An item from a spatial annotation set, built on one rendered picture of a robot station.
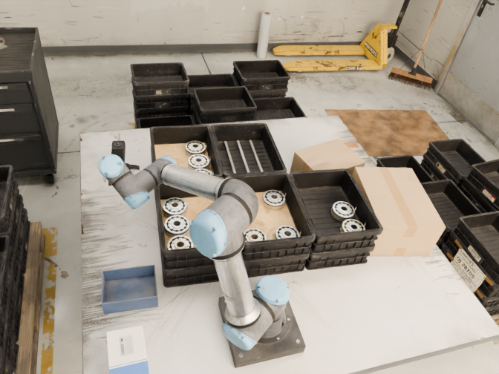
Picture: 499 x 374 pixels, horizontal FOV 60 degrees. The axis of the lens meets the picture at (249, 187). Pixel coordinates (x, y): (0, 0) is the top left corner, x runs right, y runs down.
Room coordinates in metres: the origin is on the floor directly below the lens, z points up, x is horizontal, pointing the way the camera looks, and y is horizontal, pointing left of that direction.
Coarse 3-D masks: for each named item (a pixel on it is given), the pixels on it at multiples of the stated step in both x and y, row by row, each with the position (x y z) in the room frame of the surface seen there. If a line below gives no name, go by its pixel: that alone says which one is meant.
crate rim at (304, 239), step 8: (232, 176) 1.45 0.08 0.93; (240, 176) 1.46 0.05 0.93; (248, 176) 1.46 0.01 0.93; (256, 176) 1.47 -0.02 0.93; (264, 176) 1.48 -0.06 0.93; (288, 176) 1.51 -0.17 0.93; (296, 192) 1.40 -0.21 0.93; (304, 216) 1.27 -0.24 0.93; (312, 232) 1.18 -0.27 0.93; (264, 240) 1.10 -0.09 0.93; (272, 240) 1.11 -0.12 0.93; (280, 240) 1.11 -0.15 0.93; (288, 240) 1.12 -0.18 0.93; (296, 240) 1.13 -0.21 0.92; (304, 240) 1.14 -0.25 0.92; (312, 240) 1.15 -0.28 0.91; (248, 248) 1.07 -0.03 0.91
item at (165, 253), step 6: (156, 192) 1.27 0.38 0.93; (162, 216) 1.15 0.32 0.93; (162, 222) 1.11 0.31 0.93; (162, 228) 1.08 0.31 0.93; (162, 234) 1.05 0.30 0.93; (162, 240) 1.02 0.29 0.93; (162, 246) 1.00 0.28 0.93; (162, 252) 0.98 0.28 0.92; (168, 252) 0.97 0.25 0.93; (174, 252) 0.98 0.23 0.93; (180, 252) 0.99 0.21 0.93; (186, 252) 0.99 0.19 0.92; (192, 252) 1.00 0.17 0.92; (198, 252) 1.01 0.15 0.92
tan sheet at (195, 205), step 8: (160, 200) 1.33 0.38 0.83; (184, 200) 1.35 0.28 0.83; (192, 200) 1.36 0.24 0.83; (200, 200) 1.36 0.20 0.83; (208, 200) 1.37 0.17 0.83; (192, 208) 1.31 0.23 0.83; (200, 208) 1.32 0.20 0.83; (184, 216) 1.26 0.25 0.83; (192, 216) 1.26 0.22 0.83; (168, 240) 1.11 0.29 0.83
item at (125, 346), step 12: (108, 336) 0.70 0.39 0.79; (120, 336) 0.70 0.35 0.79; (132, 336) 0.71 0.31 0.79; (108, 348) 0.66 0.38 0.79; (120, 348) 0.66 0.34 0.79; (132, 348) 0.67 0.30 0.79; (144, 348) 0.67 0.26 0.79; (108, 360) 0.62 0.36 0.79; (120, 360) 0.62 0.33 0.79; (132, 360) 0.63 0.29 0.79; (144, 360) 0.64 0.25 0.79; (120, 372) 0.59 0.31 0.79; (132, 372) 0.59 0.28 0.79; (144, 372) 0.60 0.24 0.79
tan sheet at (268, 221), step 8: (256, 192) 1.47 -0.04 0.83; (264, 208) 1.38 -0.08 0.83; (256, 216) 1.32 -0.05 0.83; (264, 216) 1.33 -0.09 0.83; (272, 216) 1.34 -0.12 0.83; (280, 216) 1.34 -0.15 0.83; (288, 216) 1.35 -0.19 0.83; (256, 224) 1.27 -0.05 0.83; (264, 224) 1.28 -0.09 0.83; (272, 224) 1.29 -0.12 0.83; (280, 224) 1.29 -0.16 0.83; (288, 224) 1.30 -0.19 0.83; (264, 232) 1.23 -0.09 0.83; (272, 232) 1.24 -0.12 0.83
